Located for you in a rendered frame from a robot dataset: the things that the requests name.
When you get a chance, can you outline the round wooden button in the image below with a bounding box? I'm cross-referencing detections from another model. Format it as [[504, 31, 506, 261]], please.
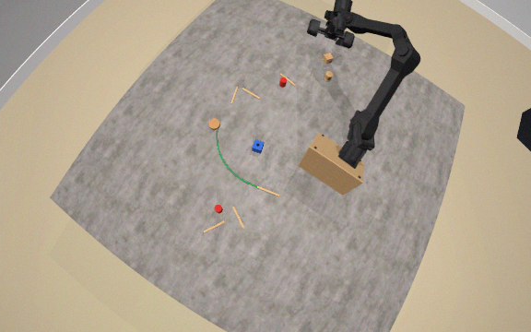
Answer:
[[209, 118, 220, 130]]

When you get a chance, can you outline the blue block with hole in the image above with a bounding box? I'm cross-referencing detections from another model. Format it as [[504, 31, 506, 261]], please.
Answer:
[[252, 140, 264, 153]]

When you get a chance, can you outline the small tan wooden cylinder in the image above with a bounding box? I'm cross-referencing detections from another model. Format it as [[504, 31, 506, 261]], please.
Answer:
[[324, 71, 333, 82]]

